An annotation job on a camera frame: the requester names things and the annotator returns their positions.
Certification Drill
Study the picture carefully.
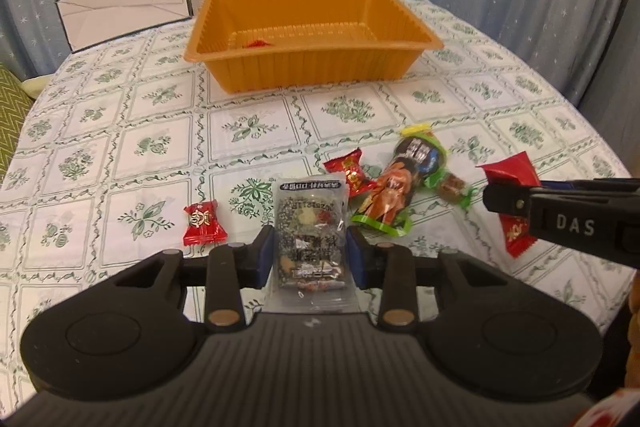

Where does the small green candy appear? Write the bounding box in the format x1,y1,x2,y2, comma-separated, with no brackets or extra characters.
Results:
423,168,474,208

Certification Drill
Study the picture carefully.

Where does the clear dark snack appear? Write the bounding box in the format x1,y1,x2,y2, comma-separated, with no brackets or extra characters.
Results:
266,173,358,314

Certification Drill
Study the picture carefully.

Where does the green zigzag cushion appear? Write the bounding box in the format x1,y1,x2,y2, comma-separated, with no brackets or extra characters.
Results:
0,65,34,180

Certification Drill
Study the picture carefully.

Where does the red candy with face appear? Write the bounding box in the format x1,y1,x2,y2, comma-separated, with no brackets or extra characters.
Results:
182,200,228,246

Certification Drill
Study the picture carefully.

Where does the orange plastic tray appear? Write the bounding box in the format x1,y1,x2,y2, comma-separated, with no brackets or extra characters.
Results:
183,0,444,93

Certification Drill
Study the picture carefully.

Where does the white flat cardboard box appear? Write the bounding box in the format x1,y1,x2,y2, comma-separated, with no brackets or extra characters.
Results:
55,0,191,52

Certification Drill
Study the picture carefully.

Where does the large red snack packet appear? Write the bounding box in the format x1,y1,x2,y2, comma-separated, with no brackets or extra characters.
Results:
480,152,541,258

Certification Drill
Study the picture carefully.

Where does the green long snack packet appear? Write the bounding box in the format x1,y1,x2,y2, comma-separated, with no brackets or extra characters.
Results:
352,124,447,237

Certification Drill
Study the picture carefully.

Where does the person's hand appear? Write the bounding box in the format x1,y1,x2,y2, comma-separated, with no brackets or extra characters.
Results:
573,272,639,426

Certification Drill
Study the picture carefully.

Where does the small red candy packet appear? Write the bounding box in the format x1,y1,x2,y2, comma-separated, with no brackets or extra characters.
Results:
243,39,272,49

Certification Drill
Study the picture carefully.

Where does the light green sofa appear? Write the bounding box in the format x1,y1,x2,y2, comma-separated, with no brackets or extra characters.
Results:
21,75,52,100

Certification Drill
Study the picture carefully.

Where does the red twisted candy packet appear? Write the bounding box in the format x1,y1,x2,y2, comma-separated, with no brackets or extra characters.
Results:
323,148,376,198

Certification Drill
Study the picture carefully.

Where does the floral tablecloth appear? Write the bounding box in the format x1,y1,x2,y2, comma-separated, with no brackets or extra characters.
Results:
1,0,627,415

